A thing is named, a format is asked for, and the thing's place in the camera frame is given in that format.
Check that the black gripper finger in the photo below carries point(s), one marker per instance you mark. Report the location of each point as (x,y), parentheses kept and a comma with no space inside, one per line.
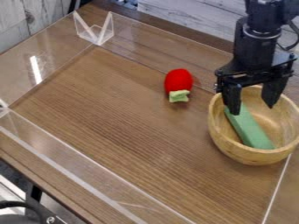
(272,89)
(231,97)

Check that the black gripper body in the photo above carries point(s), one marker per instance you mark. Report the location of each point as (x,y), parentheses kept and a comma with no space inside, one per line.
(235,73)

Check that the green rectangular block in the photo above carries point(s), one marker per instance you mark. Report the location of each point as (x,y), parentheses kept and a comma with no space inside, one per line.
(249,132)

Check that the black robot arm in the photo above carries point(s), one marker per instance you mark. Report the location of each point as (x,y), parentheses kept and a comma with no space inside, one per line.
(260,60)

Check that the light wooden bowl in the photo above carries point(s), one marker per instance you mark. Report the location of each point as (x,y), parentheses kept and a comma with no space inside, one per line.
(279,122)

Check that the red plush strawberry toy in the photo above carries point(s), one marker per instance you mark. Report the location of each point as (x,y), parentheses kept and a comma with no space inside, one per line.
(177,85)

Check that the black table leg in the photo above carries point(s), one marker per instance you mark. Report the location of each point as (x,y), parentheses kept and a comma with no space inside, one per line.
(36,193)

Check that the clear acrylic corner bracket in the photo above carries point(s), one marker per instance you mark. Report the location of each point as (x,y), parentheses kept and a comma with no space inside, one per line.
(94,34)

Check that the clear acrylic tray wall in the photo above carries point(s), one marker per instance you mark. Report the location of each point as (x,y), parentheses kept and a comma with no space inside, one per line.
(94,193)

